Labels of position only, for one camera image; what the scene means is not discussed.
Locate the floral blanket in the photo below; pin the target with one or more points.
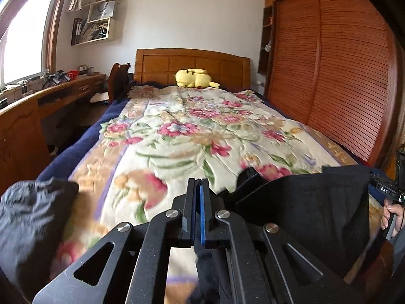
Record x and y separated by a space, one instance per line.
189 139

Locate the window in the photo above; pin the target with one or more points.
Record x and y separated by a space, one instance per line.
28 38

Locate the black device on desk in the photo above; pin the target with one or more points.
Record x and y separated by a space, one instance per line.
55 78

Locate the small white wardrobe ornament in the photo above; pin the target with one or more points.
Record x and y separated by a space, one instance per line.
268 47

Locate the white wall shelf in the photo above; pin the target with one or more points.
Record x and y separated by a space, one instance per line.
110 31

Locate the row of binders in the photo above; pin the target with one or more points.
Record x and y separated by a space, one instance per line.
77 31

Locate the red basket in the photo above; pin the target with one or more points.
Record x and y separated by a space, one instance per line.
73 74

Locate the person's right hand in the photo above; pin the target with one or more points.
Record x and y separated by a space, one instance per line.
392 217

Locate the white cloth on floor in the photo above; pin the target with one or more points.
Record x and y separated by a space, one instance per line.
99 98

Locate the white paper bag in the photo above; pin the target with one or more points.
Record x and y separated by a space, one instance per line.
106 10

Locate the black coat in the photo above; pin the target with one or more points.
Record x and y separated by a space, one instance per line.
316 212

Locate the wooden desk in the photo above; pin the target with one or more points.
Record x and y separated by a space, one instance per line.
22 126

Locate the yellow plush toy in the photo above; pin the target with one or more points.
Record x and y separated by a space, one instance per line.
193 78

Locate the wooden slatted wardrobe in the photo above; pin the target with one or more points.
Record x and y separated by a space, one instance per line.
332 69

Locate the wooden chair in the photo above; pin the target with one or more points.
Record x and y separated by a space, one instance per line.
118 82

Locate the navy bed sheet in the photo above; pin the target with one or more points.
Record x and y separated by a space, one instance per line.
79 145

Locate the wooden bed headboard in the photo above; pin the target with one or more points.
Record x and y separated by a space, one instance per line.
189 63

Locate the person's right forearm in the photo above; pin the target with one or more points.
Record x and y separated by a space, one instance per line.
399 259

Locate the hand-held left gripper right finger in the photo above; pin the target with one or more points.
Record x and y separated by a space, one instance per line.
202 228

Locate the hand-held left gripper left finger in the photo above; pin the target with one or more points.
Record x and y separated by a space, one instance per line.
191 215

